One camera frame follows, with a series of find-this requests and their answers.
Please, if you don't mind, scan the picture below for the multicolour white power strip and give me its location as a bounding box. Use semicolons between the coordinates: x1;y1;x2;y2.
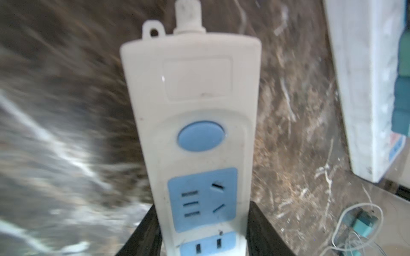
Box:
324;1;406;183

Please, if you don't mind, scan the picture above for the blue white power strip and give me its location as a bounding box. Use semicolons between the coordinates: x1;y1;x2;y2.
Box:
120;20;262;256

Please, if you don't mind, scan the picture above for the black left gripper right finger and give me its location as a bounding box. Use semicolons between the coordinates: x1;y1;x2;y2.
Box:
246;201;295;256

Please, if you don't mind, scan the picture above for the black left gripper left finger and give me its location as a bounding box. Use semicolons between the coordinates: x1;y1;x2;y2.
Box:
116;205;162;256

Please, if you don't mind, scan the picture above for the white usb cable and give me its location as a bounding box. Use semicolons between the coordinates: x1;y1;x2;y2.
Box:
316;202;385;256

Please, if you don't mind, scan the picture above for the teal charger plug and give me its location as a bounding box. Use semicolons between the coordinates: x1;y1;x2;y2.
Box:
398;30;410;77
392;76;410;137
342;208;379;238

